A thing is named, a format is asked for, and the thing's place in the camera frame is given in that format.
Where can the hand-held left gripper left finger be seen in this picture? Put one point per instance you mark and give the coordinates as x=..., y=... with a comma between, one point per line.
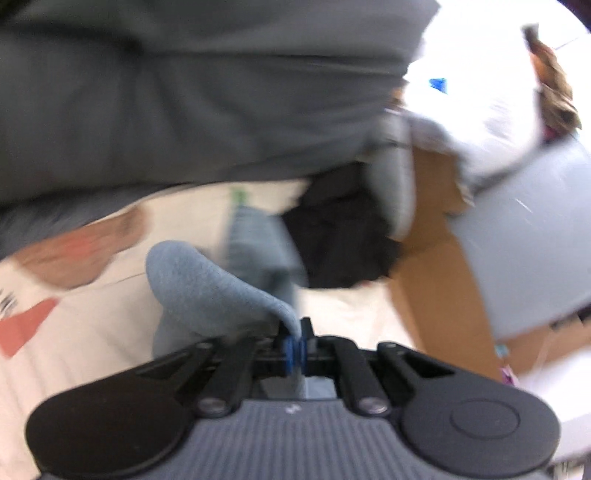
x=289, y=357

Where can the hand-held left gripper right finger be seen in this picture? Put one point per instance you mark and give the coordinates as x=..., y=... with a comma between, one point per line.
x=302, y=357

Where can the blue denim jeans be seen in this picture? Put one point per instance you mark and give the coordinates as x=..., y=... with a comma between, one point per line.
x=207, y=286

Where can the black garment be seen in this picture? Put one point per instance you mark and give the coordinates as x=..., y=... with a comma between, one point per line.
x=341, y=230

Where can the brown cardboard box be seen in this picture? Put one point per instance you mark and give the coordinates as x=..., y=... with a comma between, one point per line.
x=438, y=286

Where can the white printed bedsheet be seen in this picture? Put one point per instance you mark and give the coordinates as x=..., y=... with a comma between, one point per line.
x=115, y=323

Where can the light grey garment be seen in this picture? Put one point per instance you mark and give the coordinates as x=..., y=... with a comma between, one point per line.
x=392, y=184

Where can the dark grey garment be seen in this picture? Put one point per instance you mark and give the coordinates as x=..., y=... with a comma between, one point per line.
x=138, y=92

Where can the brown patterned cloth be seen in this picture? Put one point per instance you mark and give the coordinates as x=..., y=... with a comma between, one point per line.
x=554, y=87

